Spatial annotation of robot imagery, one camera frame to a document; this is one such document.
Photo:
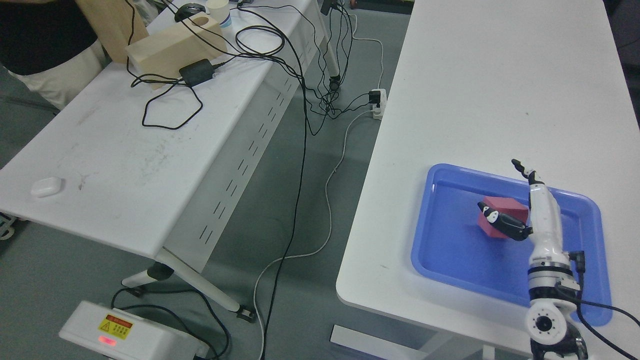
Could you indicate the pink block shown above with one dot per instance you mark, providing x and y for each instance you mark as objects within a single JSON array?
[{"x": 503, "y": 218}]

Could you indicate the white black floor device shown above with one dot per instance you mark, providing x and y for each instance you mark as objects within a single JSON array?
[{"x": 121, "y": 335}]

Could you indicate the white folding desk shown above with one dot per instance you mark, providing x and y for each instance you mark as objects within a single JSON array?
[{"x": 167, "y": 191}]

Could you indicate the black power adapter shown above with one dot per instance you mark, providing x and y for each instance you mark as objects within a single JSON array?
[{"x": 197, "y": 73}]

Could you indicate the white pedestal table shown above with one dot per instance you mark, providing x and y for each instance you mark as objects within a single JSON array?
[{"x": 477, "y": 84}]

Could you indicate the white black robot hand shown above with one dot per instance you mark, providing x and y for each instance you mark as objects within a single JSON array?
[{"x": 545, "y": 222}]

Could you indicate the white power strip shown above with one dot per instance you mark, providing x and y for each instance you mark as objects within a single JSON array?
[{"x": 377, "y": 99}]

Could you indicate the blue plastic tray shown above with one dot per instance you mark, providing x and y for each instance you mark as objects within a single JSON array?
[{"x": 450, "y": 247}]

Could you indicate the paper cup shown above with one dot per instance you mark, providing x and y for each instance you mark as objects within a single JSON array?
[{"x": 220, "y": 11}]

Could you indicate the wooden box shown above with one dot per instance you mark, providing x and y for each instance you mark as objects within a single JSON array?
[{"x": 162, "y": 54}]

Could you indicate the seated person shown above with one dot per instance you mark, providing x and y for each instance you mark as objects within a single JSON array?
[{"x": 50, "y": 47}]

